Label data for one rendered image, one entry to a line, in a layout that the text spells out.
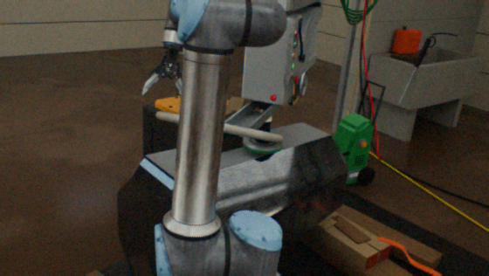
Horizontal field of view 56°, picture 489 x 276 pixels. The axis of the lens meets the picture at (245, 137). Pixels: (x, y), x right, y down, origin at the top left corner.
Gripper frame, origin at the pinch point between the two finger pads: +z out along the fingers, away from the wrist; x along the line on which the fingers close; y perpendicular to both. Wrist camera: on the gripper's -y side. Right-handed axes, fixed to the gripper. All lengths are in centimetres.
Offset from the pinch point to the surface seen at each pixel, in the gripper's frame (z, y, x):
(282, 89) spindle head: -18, -38, 58
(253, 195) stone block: 35, -44, 55
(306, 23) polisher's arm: -60, -69, 74
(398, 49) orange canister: -118, -284, 264
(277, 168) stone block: 21, -57, 69
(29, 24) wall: -96, -615, -177
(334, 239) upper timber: 60, -85, 125
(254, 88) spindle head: -16, -46, 46
